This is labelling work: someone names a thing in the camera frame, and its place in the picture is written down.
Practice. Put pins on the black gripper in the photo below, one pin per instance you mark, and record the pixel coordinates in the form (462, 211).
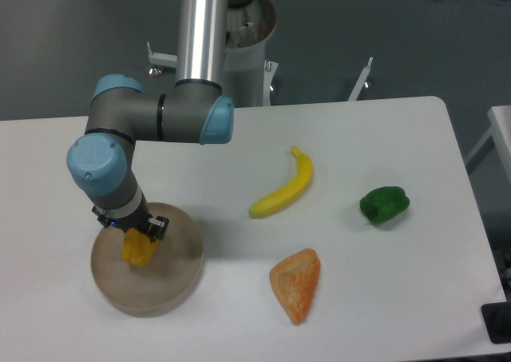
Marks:
(139, 218)

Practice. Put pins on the yellow bell pepper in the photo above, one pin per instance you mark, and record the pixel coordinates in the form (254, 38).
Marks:
(137, 248)

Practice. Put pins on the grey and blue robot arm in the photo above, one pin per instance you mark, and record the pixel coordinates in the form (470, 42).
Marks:
(100, 162)

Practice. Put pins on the beige round plate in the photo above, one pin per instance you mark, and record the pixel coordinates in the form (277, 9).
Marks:
(165, 281)

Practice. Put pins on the green bell pepper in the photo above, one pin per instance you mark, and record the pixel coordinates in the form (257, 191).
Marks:
(383, 204)

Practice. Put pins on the orange bread slice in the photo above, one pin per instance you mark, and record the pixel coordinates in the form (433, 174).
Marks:
(294, 281)

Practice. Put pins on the yellow banana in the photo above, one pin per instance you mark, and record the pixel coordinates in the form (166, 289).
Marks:
(287, 194)

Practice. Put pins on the black device at table edge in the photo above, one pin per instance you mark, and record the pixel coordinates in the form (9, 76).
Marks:
(496, 317)

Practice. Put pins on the white side table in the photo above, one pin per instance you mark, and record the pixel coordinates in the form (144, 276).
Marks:
(496, 136)

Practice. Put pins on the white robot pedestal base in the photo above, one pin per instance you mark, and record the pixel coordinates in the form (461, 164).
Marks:
(248, 76)

